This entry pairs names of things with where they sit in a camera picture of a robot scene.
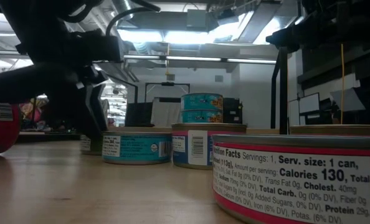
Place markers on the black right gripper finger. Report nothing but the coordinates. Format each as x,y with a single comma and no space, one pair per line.
284,40

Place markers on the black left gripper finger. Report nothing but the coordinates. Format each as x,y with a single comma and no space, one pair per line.
79,115
100,105

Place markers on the teal yellowfin tuna can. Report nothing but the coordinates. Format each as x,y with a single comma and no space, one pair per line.
135,149
200,101
200,116

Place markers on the red green labelled can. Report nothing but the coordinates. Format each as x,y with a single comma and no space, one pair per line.
4,137

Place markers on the red tuna can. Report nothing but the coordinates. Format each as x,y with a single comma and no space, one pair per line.
297,186

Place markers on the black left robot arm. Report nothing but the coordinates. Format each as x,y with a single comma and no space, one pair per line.
38,25

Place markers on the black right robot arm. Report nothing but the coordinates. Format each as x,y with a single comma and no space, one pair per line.
359,12

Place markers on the black flat panel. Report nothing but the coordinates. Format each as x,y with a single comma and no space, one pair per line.
138,113

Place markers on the colourful patterned cloth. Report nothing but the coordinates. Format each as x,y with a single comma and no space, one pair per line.
32,110

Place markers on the white sheet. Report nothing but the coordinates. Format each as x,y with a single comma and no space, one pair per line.
164,112

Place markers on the grey photo light panel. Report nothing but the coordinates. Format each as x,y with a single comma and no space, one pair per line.
347,99

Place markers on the black equipment box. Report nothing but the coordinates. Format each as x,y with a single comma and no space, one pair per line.
233,110

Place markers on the linear ceiling light strip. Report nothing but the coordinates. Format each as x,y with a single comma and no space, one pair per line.
191,58

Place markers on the grey ceiling air unit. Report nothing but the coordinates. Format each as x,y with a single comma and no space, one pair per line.
172,21

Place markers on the whiteboard with black frame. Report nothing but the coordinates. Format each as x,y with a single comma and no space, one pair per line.
308,102

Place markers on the black background rack frame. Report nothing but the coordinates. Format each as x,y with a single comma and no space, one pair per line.
167,84

